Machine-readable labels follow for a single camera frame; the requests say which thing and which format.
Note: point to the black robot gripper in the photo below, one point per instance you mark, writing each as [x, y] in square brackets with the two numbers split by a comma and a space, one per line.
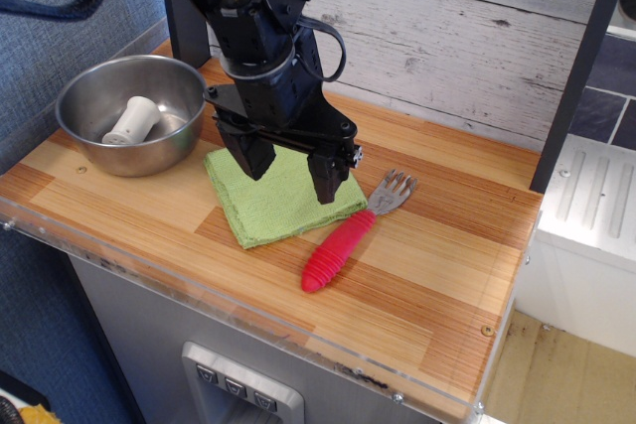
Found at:
[282, 103]

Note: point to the red handled metal fork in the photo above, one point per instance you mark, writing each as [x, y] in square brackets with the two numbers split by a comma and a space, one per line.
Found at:
[331, 255]

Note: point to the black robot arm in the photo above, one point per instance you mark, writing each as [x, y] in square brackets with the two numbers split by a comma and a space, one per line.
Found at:
[268, 49]

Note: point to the green folded cloth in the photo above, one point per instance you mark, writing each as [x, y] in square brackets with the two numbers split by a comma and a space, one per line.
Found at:
[282, 203]

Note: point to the white salt shaker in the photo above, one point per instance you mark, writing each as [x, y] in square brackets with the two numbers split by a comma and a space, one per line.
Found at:
[135, 123]

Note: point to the stainless steel bowl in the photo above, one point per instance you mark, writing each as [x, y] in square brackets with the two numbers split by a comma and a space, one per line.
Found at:
[89, 106]

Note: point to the clear acrylic table edge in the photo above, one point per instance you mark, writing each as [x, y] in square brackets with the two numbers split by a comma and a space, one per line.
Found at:
[413, 317]

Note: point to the silver dispenser button panel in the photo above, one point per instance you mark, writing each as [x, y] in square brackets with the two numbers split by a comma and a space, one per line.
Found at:
[226, 391]

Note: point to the white ridged sink unit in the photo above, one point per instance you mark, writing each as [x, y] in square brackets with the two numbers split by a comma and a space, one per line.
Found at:
[579, 274]

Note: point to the black left frame post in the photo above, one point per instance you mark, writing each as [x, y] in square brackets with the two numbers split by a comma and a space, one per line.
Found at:
[188, 32]

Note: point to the black frame post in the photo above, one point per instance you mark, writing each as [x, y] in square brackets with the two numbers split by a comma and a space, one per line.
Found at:
[188, 32]
[589, 47]

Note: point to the black right frame post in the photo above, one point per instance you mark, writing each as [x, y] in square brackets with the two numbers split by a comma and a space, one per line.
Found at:
[589, 47]

